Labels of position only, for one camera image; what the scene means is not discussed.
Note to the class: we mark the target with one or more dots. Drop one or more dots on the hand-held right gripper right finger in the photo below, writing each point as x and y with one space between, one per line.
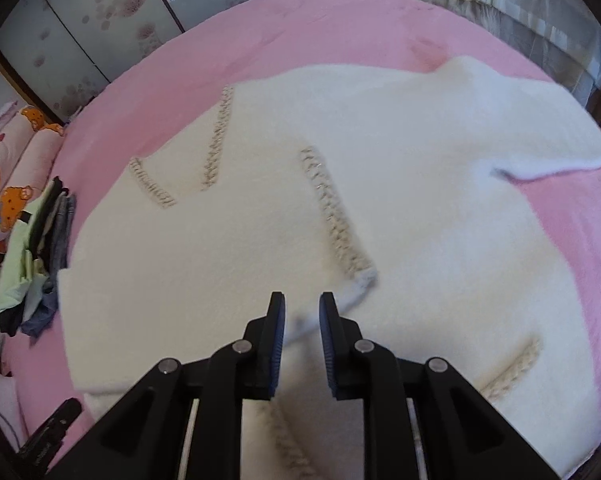
328 345

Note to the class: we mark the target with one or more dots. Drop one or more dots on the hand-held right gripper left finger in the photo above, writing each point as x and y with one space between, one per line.
277 342

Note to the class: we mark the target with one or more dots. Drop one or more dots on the white fluffy sweater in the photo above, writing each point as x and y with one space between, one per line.
280 210

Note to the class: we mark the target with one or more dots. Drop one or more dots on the orange and pink clothes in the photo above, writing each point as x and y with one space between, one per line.
35 165

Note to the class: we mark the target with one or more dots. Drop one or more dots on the white pillow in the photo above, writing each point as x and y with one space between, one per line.
0 395

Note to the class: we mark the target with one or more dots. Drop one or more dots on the light green folded garment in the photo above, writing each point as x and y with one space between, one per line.
20 250

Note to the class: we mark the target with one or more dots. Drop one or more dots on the blue folded jeans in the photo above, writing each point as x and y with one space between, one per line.
60 245

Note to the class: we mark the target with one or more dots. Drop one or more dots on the black folded garment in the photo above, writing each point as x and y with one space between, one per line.
51 197

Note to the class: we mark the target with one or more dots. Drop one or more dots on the pink bed blanket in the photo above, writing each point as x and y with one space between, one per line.
330 35

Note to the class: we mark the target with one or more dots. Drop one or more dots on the bear print pink pillow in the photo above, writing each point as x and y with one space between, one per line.
8 132

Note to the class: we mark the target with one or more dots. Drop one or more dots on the floral sliding wardrobe doors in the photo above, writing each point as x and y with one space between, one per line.
80 10

